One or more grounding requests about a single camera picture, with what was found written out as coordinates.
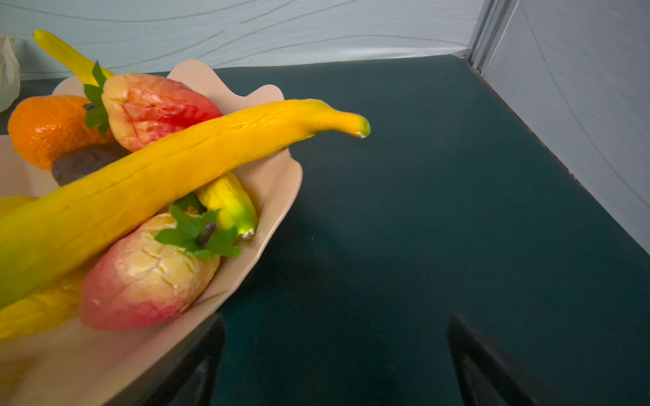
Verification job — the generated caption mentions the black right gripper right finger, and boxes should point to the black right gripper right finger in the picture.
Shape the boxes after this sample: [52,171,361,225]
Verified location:
[446,313,569,405]

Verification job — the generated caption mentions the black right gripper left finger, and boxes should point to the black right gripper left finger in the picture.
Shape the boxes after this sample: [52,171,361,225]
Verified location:
[107,313,226,405]

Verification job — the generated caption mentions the large yellow toy banana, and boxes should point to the large yellow toy banana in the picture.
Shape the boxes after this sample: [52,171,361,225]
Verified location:
[1,99,371,306]

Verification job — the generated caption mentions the cream banana-print plastic bag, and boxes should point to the cream banana-print plastic bag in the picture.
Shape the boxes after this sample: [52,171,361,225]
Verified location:
[0,36,20,112]

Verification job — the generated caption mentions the pink wavy fruit bowl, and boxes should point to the pink wavy fruit bowl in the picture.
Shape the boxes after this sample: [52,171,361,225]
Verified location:
[0,59,304,406]

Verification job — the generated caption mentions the small yellow-green toy banana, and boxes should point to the small yellow-green toy banana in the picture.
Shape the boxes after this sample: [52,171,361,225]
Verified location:
[195,172,258,240]

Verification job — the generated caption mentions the dark brown toy fruit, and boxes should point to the dark brown toy fruit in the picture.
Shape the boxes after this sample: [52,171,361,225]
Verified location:
[51,143,130,186]

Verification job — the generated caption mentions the red strawberry toy upper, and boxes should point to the red strawberry toy upper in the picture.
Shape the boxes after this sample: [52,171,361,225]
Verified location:
[81,63,223,152]

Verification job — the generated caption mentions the orange toy fruit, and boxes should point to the orange toy fruit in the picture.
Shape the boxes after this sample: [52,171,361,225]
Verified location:
[8,95,116,172]

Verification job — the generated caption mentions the thin yellow toy banana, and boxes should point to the thin yellow toy banana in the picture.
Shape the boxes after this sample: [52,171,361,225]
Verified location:
[33,30,99,86]

